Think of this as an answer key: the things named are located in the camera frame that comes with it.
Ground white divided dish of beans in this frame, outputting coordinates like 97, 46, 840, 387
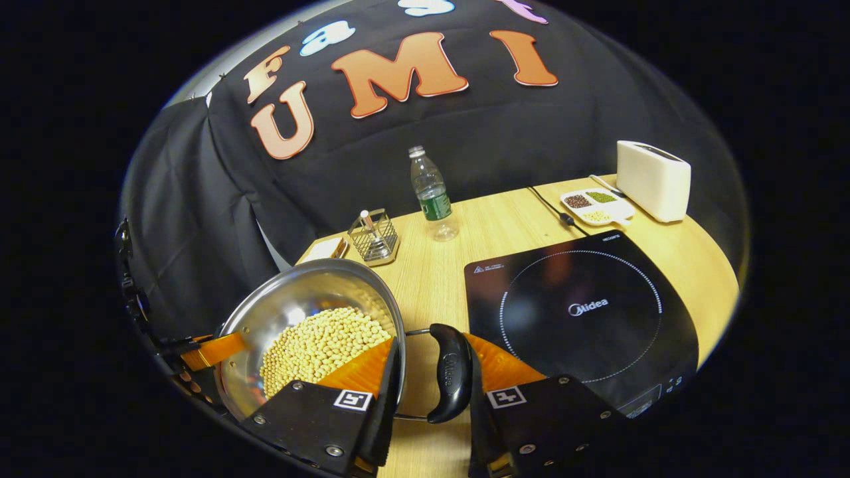
560, 189, 636, 228

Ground clear plastic water bottle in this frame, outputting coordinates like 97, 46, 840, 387
408, 145, 460, 242

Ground black cooktop power cable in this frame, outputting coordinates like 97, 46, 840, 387
527, 186, 590, 237

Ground white toaster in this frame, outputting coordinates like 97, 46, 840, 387
616, 140, 692, 223

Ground white toaster cable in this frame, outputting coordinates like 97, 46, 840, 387
588, 174, 626, 199

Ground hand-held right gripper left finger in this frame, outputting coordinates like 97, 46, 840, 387
239, 335, 404, 477

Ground pile of yellow soybeans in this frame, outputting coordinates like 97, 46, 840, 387
259, 305, 394, 399

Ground black induction cooktop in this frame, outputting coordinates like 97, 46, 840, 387
464, 230, 700, 419

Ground black backdrop cloth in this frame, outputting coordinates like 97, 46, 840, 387
120, 0, 751, 346

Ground wire mesh holder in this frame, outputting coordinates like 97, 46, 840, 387
347, 208, 401, 268

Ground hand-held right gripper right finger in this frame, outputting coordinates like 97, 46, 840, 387
464, 332, 632, 478

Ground sandwich on white plate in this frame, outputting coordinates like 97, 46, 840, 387
302, 236, 351, 265

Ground steel pot with black handles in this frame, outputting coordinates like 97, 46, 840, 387
214, 258, 475, 424

